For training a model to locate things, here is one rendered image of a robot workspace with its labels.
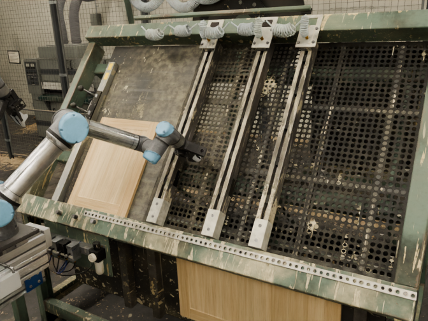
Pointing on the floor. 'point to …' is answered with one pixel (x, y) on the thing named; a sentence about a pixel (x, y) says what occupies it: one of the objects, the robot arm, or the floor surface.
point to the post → (20, 309)
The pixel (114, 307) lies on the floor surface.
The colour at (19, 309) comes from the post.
